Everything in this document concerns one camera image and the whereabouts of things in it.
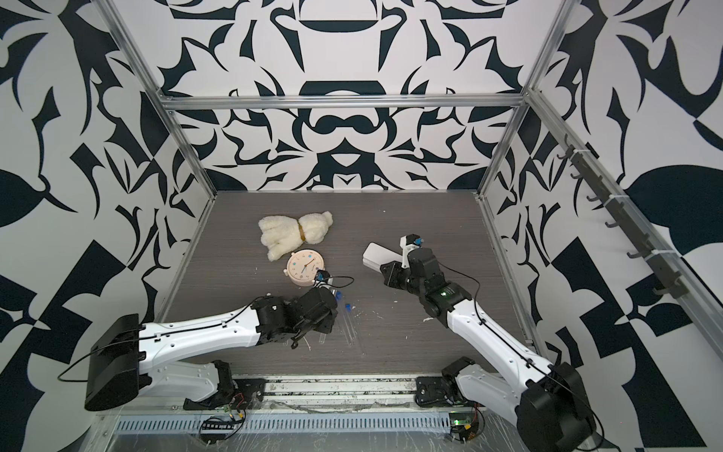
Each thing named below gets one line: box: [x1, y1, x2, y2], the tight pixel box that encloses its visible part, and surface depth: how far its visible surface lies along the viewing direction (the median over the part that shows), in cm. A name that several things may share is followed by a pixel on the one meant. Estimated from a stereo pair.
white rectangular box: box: [362, 241, 404, 274], surface depth 98 cm
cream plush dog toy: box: [258, 210, 334, 262], surface depth 100 cm
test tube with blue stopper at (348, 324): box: [342, 303, 357, 346], surface depth 86 cm
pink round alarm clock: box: [283, 248, 325, 287], surface depth 98 cm
